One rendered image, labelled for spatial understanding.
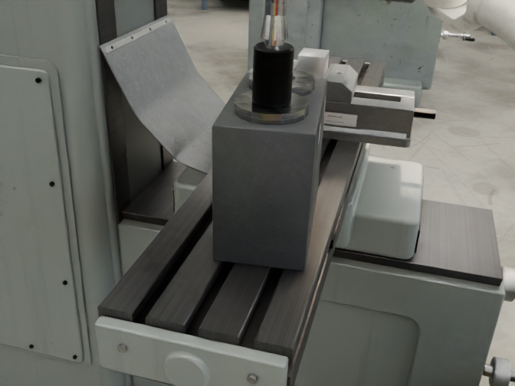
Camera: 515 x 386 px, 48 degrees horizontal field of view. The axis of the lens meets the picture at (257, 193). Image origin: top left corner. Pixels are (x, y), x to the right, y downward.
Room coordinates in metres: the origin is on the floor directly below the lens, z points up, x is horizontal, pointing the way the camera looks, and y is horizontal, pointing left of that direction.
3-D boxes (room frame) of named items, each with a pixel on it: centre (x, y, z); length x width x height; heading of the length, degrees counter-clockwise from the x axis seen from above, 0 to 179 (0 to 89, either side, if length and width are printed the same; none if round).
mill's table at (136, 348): (1.07, -0.09, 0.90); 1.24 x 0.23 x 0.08; 165
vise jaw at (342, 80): (1.12, -0.15, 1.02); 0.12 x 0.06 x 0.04; 167
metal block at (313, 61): (1.13, -0.10, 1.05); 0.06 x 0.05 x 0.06; 167
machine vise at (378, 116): (1.12, -0.13, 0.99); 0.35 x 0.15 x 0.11; 77
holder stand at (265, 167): (0.72, -0.02, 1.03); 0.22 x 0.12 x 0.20; 172
